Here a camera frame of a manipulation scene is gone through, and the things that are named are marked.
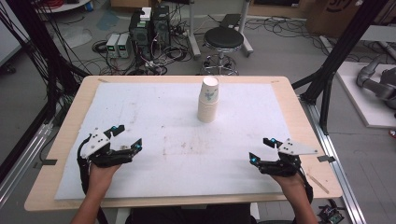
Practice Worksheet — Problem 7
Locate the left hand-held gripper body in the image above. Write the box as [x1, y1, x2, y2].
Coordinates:
[80, 127, 136, 169]

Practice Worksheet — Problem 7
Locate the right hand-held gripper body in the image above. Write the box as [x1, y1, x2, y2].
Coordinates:
[258, 138, 319, 178]

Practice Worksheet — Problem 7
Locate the stack of paper cups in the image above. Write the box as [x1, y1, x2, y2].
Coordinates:
[196, 76, 220, 124]

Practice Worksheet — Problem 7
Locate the person's left hand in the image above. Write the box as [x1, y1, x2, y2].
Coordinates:
[88, 162, 122, 191]

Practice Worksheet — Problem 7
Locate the person's right hand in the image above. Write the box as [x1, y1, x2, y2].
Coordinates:
[269, 172, 308, 201]

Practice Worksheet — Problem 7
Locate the black tape piece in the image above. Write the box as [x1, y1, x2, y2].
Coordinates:
[317, 154, 337, 163]
[33, 159, 58, 170]

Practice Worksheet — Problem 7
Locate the thin wooden stick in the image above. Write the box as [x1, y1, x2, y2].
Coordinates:
[305, 173, 331, 195]

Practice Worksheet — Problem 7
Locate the white paper table cover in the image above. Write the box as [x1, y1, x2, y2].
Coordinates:
[54, 82, 292, 201]

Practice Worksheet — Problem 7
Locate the wooden table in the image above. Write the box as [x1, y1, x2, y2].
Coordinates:
[23, 75, 344, 213]

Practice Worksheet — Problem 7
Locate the white table leg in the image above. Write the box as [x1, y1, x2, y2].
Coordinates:
[114, 207, 132, 224]

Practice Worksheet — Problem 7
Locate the small circuit board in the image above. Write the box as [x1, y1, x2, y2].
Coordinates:
[317, 203, 346, 224]

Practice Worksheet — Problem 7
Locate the white floor board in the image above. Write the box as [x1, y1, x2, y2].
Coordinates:
[335, 60, 396, 130]

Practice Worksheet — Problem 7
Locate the person's dark clothing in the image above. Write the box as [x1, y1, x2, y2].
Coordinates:
[125, 203, 258, 224]

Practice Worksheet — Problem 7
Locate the grey power supply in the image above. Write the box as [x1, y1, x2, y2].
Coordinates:
[106, 33, 121, 59]
[117, 33, 133, 59]

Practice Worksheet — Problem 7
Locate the black computer tower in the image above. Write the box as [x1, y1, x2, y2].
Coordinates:
[151, 5, 172, 49]
[128, 8, 154, 61]

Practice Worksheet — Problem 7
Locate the grey metal stand leg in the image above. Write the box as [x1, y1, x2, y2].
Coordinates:
[237, 0, 255, 58]
[186, 0, 203, 61]

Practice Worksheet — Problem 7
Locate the black round stool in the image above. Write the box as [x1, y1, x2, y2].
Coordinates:
[200, 25, 245, 77]

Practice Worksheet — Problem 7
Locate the small white box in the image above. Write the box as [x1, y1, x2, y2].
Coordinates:
[139, 7, 153, 22]

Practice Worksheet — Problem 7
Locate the dark flat panel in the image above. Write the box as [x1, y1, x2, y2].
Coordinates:
[219, 13, 243, 29]

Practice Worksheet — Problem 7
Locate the white round table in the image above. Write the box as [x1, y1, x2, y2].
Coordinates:
[33, 0, 92, 14]

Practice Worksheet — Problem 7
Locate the brown wooden cabinet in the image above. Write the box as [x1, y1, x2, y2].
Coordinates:
[247, 0, 313, 19]

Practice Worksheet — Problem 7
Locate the brown cardboard box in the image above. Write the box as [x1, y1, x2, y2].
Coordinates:
[305, 0, 388, 39]

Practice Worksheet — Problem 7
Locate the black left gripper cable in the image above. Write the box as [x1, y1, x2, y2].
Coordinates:
[77, 137, 108, 224]

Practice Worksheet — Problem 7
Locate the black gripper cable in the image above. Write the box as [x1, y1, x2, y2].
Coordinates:
[77, 137, 108, 224]
[299, 167, 315, 203]

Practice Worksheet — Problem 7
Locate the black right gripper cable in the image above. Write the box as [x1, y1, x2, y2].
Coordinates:
[299, 167, 315, 203]

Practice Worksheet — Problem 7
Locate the aluminium rail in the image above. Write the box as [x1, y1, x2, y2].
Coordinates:
[299, 95, 368, 224]
[0, 120, 61, 208]

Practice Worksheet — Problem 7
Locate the tangle of floor cables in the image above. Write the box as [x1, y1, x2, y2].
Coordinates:
[90, 8, 206, 77]

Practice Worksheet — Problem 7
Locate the black metal frame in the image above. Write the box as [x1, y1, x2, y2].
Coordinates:
[291, 0, 396, 135]
[0, 0, 92, 185]

